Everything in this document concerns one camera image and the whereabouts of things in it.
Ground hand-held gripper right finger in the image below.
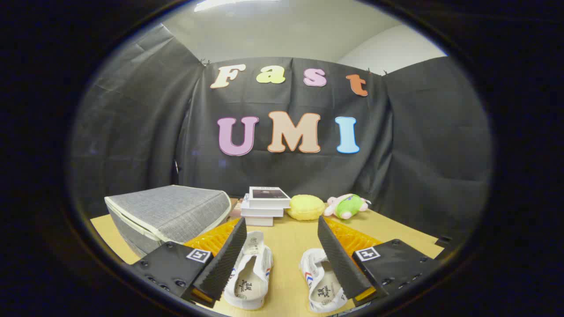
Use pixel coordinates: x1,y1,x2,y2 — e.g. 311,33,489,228
317,215,442,306

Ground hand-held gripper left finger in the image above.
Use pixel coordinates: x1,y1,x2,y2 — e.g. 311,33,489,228
130,217,248,309

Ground white canvas shoe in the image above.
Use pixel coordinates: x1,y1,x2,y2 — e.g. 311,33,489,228
299,248,349,314
223,231,274,311

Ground grey fabric storage box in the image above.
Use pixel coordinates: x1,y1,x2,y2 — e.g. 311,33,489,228
104,185,232,258

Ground pink and green plush toy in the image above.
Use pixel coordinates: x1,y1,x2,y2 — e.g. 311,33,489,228
324,194,372,220

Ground plain white book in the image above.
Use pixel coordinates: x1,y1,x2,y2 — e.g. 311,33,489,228
240,194,285,218

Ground yellow round plush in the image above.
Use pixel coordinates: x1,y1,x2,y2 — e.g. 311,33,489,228
287,195,326,221

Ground black backdrop cloth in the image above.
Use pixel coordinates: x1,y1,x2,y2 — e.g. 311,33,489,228
68,24,492,240

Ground ceiling light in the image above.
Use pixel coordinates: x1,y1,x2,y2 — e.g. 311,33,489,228
194,0,282,12

